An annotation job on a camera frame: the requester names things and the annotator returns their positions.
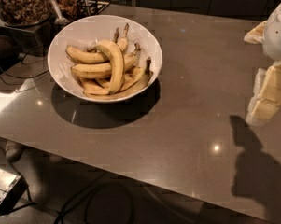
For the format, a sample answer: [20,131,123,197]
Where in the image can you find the black floor cable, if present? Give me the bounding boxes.
[52,171,138,224]

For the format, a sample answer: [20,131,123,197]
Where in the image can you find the upper left yellow banana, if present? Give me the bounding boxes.
[65,46,108,63]

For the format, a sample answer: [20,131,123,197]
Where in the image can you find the white handled spoon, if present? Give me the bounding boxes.
[49,0,70,26]

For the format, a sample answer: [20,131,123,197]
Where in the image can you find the lower left yellow banana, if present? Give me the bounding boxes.
[80,78,109,95]

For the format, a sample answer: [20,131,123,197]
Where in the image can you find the black table cable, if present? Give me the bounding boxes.
[0,44,50,93]

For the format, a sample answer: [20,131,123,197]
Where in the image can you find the curved yellow banana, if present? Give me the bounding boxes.
[95,39,124,94]

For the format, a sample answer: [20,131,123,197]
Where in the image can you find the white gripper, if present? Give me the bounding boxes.
[244,3,281,126]

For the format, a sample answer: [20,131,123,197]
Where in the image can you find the white ceramic bowl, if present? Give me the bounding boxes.
[47,15,162,104]

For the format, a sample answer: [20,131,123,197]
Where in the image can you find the right inner yellow banana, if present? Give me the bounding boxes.
[120,66,146,91]

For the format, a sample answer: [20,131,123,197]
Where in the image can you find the upper small yellow banana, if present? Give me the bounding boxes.
[113,24,129,52]

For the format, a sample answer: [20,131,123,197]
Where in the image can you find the grey metal box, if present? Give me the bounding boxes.
[0,166,28,214]

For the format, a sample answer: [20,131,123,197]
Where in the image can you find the glass jar of nuts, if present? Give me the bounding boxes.
[0,0,50,27]

